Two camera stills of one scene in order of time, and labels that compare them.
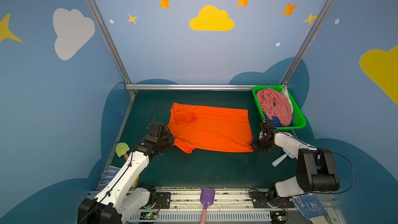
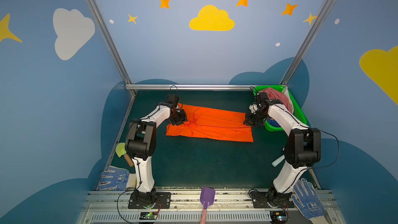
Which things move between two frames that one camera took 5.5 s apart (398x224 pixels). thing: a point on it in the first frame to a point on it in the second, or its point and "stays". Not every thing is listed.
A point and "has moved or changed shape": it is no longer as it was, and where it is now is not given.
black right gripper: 258,143 to 251,120
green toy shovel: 121,149 stays
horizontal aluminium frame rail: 198,87 stays
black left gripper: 168,137 to 178,117
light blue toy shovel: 275,163 stays
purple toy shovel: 207,196 stays
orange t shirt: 194,127 has moved or changed shape
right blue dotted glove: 311,207 stays
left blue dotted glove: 107,176 stays
